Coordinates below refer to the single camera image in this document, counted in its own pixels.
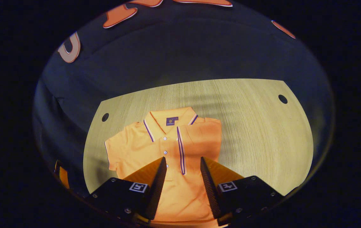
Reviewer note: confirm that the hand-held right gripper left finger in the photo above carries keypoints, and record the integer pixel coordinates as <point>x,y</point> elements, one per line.
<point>158,190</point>

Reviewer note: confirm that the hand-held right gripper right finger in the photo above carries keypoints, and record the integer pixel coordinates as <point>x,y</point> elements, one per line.
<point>208,190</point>

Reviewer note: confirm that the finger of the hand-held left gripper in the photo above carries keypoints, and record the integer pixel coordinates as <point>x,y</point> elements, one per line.
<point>64,178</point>

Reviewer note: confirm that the orange collared T-shirt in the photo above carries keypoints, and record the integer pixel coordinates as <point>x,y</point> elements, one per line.
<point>136,148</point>

